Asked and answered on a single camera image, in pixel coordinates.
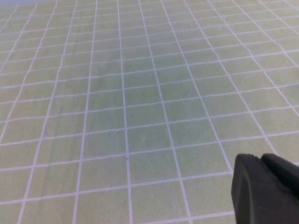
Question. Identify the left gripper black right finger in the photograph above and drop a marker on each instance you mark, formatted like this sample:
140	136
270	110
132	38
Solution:
285	172

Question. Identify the green white-grid tablecloth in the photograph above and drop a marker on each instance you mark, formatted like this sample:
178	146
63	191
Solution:
140	93

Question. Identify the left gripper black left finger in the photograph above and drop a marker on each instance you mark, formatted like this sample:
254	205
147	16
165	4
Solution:
252	198

